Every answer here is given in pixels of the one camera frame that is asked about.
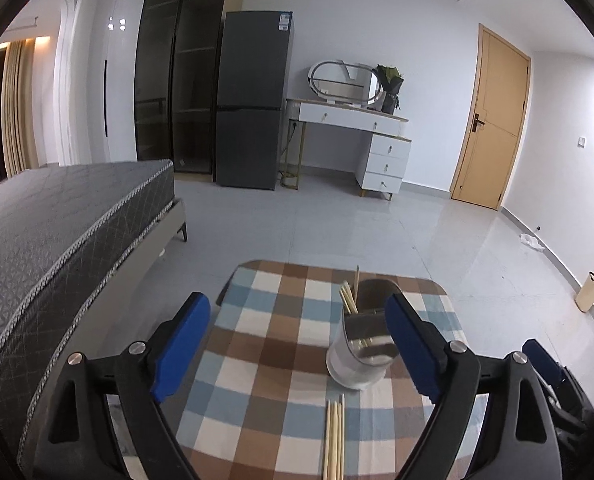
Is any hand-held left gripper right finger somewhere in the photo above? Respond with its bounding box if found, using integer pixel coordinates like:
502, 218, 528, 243
383, 293, 560, 480

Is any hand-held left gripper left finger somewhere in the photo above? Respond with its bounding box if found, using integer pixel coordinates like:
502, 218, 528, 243
42, 291, 211, 480

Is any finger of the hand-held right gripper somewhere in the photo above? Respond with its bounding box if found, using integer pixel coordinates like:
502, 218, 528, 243
522, 338, 568, 391

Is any white grey utensil holder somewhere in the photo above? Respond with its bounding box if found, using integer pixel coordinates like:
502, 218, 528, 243
325, 278, 403, 392

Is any beige trash bin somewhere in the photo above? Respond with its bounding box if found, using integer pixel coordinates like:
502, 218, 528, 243
576, 271, 594, 313

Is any checked tablecloth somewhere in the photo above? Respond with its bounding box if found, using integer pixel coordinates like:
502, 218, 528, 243
174, 259, 470, 480

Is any grey quilted bed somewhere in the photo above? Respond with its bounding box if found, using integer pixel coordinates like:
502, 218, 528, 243
17, 197, 189, 466

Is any grey quilted mattress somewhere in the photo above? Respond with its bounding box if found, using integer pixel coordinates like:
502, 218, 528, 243
0, 159, 175, 381

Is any wooden door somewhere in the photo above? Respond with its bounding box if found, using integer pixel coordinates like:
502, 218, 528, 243
449, 23, 532, 211

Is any white vanity desk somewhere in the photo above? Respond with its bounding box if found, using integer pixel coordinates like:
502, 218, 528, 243
277, 97, 413, 201

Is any white glossy wardrobe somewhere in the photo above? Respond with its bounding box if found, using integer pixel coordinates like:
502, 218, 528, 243
57, 0, 153, 166

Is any black wrapped green bouquet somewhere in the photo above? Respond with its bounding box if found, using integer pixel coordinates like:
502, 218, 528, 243
374, 64, 404, 114

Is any dark glass cabinet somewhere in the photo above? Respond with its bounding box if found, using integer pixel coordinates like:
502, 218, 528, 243
134, 0, 233, 177

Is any dark grey fridge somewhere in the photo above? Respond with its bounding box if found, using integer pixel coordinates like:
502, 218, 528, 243
214, 10, 296, 191

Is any oval vanity mirror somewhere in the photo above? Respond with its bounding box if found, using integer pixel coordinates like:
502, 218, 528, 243
307, 60, 383, 110

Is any beige curtain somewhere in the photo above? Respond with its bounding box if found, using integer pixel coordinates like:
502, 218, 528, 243
1, 40, 40, 178

